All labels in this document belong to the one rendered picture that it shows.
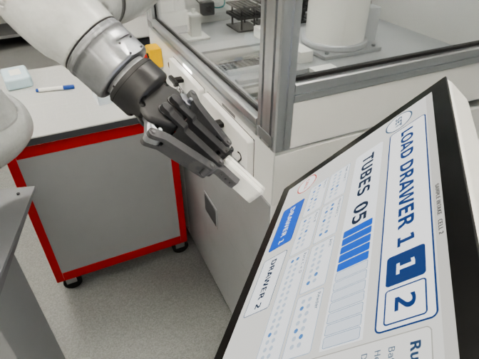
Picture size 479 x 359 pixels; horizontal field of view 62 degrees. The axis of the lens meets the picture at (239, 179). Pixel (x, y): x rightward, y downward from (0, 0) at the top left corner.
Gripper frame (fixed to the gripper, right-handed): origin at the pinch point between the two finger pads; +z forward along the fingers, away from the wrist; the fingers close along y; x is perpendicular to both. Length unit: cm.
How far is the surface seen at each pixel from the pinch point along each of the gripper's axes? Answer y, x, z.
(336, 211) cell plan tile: -4.1, -10.3, 9.6
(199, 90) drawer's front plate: 54, 32, -14
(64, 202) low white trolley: 39, 98, -24
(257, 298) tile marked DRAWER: -13.4, 0.4, 9.6
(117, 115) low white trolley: 58, 66, -30
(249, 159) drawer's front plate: 31.6, 20.4, 5.6
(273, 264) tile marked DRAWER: -8.3, -0.3, 9.6
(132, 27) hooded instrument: 121, 80, -60
